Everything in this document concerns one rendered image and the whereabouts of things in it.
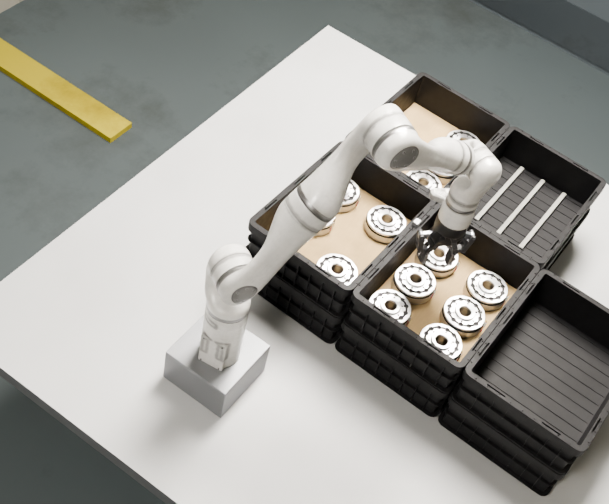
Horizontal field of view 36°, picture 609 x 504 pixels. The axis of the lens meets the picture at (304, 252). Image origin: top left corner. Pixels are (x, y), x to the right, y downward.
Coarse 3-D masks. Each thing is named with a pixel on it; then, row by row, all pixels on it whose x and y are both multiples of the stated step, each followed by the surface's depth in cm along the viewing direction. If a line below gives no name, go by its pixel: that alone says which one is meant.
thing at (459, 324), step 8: (456, 296) 225; (464, 296) 225; (448, 304) 223; (456, 304) 224; (472, 304) 224; (448, 312) 222; (480, 312) 224; (448, 320) 220; (456, 320) 220; (472, 320) 221; (480, 320) 222; (456, 328) 220; (464, 328) 219; (472, 328) 220
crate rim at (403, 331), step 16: (432, 208) 233; (496, 240) 229; (368, 304) 210; (512, 304) 217; (384, 320) 209; (496, 320) 214; (400, 336) 209; (416, 336) 207; (480, 336) 210; (432, 352) 205; (448, 368) 205; (464, 368) 205
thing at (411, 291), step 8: (408, 264) 229; (416, 264) 229; (400, 272) 227; (424, 272) 228; (400, 280) 226; (432, 280) 227; (400, 288) 224; (408, 288) 224; (416, 288) 224; (424, 288) 225; (432, 288) 225; (416, 296) 223; (424, 296) 224
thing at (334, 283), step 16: (336, 144) 241; (320, 160) 237; (368, 160) 240; (304, 176) 234; (400, 176) 238; (288, 192) 228; (416, 192) 236; (256, 224) 219; (400, 240) 224; (304, 256) 216; (384, 256) 220; (320, 272) 214; (368, 272) 216; (336, 288) 213; (352, 288) 212
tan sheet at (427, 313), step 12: (468, 264) 236; (456, 276) 233; (468, 276) 234; (384, 288) 227; (444, 288) 230; (456, 288) 231; (432, 300) 227; (444, 300) 228; (420, 312) 224; (432, 312) 225; (492, 312) 228; (408, 324) 221; (420, 324) 222; (468, 348) 220
